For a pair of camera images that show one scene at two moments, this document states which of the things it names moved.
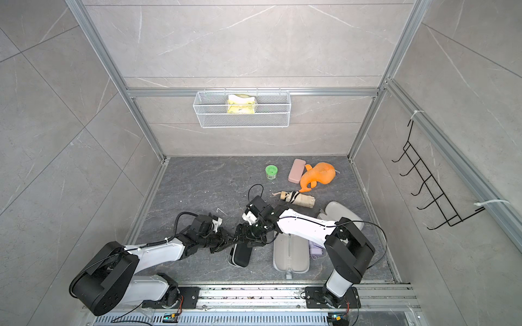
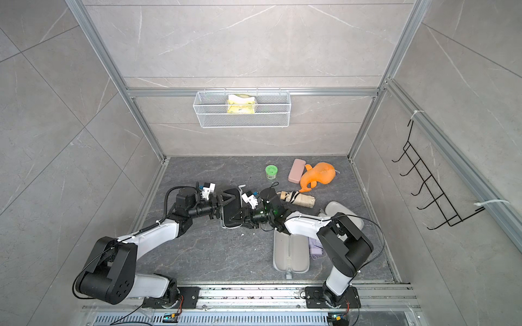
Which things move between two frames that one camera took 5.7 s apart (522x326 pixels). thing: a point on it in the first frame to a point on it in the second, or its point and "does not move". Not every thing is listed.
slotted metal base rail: (294, 305) does not move
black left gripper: (225, 240) to (218, 205)
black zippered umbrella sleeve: (240, 255) to (231, 208)
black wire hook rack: (431, 185) does not move
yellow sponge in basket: (240, 103) does not move
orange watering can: (323, 173) does not move
